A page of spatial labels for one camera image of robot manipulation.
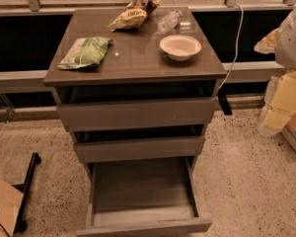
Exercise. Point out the green jalapeno chip bag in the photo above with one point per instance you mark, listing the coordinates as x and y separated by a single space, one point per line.
85 52

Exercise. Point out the grey middle drawer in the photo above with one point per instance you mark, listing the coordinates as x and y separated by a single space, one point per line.
139 149

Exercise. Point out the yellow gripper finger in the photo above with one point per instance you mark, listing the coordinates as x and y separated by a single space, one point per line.
271 122

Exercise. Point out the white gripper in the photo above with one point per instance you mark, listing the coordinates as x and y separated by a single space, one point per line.
292 46

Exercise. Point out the yellow brown chip bag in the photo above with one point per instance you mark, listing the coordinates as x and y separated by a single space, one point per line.
134 14

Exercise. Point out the grey open bottom drawer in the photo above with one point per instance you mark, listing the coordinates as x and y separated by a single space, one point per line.
143 198

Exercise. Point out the white paper bowl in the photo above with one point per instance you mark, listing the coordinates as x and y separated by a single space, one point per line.
180 47

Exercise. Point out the grey drawer cabinet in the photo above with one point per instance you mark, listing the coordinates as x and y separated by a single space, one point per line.
134 69

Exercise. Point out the grey top drawer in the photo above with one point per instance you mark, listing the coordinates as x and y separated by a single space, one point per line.
137 114

